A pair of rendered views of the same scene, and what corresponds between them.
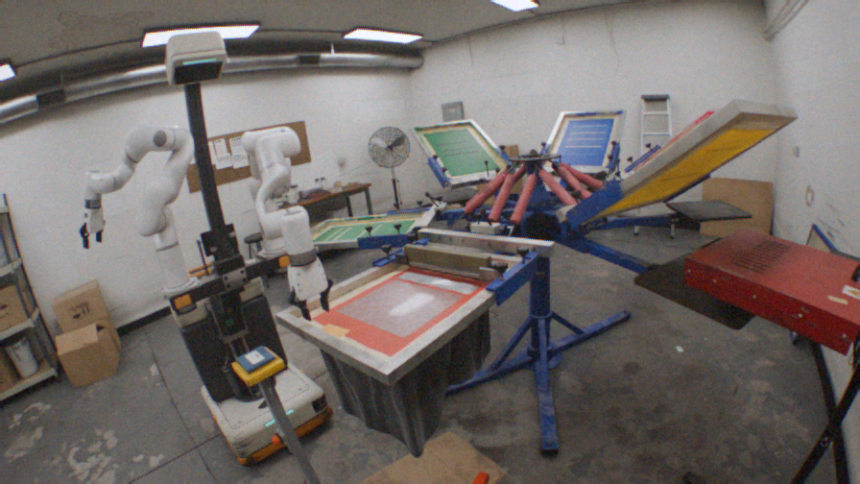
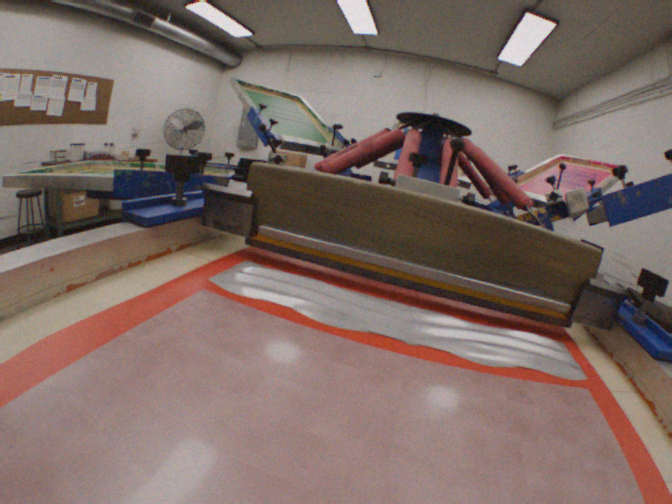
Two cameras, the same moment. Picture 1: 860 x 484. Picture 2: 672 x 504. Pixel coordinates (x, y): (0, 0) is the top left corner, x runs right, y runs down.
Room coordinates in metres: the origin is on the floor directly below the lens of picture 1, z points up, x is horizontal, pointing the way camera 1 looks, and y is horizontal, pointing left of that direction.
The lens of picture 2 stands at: (1.14, 0.17, 1.07)
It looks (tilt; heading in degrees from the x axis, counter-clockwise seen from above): 17 degrees down; 330
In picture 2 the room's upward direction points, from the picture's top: 11 degrees clockwise
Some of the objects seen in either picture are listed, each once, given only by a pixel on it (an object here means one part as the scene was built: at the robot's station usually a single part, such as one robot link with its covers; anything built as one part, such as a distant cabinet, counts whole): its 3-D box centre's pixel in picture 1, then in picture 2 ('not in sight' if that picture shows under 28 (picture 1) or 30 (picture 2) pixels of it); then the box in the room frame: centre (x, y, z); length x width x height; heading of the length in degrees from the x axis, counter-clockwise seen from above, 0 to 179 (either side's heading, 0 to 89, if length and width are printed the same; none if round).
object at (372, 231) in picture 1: (382, 214); (171, 150); (2.17, 0.26, 1.05); 1.08 x 0.61 x 0.23; 77
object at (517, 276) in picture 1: (513, 278); (599, 314); (1.18, -0.28, 0.98); 0.30 x 0.05 x 0.07; 137
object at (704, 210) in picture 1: (647, 219); not in sight; (1.82, -1.28, 0.91); 1.34 x 0.40 x 0.08; 77
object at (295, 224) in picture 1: (297, 228); not in sight; (0.96, 0.36, 1.31); 0.15 x 0.10 x 0.11; 31
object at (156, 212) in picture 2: (401, 258); (217, 216); (1.56, 0.13, 0.98); 0.30 x 0.05 x 0.07; 137
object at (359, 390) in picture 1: (363, 388); not in sight; (0.98, 0.29, 0.74); 0.45 x 0.03 x 0.43; 47
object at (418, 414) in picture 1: (455, 371); not in sight; (1.01, -0.02, 0.74); 0.46 x 0.04 x 0.42; 137
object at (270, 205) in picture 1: (266, 194); not in sight; (1.41, 0.63, 1.37); 0.13 x 0.10 x 0.16; 121
